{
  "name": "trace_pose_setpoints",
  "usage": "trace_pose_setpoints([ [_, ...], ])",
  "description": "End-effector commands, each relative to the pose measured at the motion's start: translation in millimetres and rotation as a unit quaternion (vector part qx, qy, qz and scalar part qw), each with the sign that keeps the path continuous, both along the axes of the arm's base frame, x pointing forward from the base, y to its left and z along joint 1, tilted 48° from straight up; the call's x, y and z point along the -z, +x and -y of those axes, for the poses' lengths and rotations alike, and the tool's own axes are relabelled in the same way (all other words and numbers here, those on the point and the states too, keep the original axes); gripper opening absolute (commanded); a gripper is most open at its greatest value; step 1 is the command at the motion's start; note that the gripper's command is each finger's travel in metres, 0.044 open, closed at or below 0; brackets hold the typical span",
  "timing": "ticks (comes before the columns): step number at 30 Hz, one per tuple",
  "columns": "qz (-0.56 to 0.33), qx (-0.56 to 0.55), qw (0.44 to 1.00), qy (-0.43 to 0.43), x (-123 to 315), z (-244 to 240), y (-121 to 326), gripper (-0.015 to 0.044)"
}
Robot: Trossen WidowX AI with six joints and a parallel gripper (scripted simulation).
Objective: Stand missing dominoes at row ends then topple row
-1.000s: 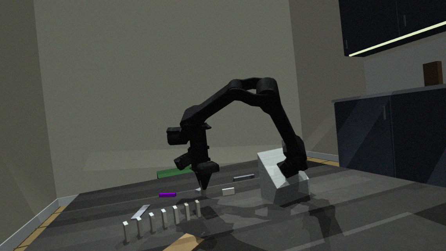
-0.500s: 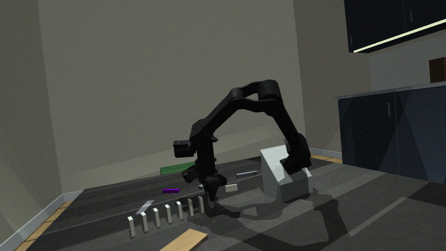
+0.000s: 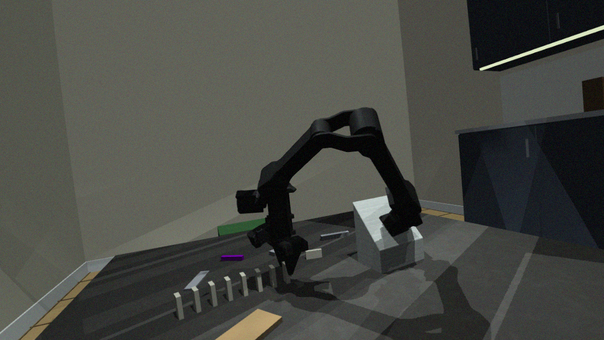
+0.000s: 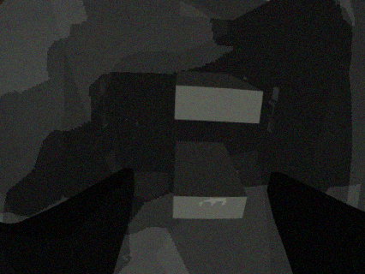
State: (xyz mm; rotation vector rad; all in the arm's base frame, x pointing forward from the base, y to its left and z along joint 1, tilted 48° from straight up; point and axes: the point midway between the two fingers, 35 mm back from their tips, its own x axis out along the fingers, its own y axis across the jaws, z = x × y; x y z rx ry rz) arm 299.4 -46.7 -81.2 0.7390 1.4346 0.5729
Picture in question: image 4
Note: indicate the grey domino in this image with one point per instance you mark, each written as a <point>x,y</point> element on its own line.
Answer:
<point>218,9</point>
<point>206,182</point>
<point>216,97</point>

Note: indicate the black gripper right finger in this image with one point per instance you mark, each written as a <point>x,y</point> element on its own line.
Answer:
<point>321,235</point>

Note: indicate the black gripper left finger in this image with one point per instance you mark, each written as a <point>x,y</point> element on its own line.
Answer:
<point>83,235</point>

